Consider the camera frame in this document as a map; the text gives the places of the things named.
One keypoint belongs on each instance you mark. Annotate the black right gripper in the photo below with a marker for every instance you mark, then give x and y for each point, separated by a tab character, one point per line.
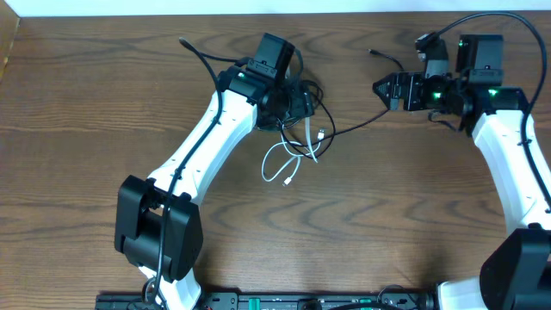
412	82

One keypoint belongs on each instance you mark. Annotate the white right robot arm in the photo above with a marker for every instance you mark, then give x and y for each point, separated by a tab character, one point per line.
517	274

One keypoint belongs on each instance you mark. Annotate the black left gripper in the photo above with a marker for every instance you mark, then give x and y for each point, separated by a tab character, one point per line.
299	103

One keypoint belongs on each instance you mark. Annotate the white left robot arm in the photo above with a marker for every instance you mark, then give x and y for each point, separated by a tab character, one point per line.
158	222

